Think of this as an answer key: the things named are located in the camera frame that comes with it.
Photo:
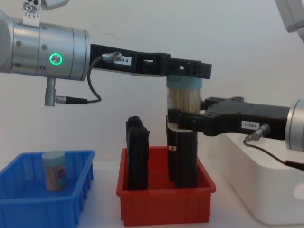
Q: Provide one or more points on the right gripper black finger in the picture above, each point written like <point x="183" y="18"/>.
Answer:
<point x="207" y="103"/>
<point x="192" y="122"/>

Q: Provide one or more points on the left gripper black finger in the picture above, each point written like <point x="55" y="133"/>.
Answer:
<point x="204" y="71"/>
<point x="187" y="60"/>

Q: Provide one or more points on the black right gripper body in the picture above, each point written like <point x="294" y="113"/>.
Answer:
<point x="237" y="114"/>

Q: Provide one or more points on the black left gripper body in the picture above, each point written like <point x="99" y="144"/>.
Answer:
<point x="142" y="64"/>

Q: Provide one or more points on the clear toothpick jar blue lid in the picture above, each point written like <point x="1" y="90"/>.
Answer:
<point x="184" y="97"/>
<point x="54" y="171"/>

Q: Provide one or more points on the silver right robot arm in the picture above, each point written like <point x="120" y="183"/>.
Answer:
<point x="297" y="123"/>

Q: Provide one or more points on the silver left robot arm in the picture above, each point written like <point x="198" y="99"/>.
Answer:
<point x="35" y="50"/>

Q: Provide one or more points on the wide black cylinder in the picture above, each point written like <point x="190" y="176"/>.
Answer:
<point x="187" y="161"/>

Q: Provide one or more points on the thin black labelled cylinder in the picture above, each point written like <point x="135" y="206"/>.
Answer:
<point x="172" y="164"/>

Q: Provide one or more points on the black rectangular case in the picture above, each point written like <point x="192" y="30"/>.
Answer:
<point x="139" y="161"/>

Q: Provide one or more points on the white plastic bin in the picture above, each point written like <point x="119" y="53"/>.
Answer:
<point x="256" y="180"/>

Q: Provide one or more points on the red plastic bin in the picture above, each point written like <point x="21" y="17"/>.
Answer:
<point x="164" y="206"/>

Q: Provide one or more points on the blue plastic bin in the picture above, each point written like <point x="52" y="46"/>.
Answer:
<point x="28" y="209"/>

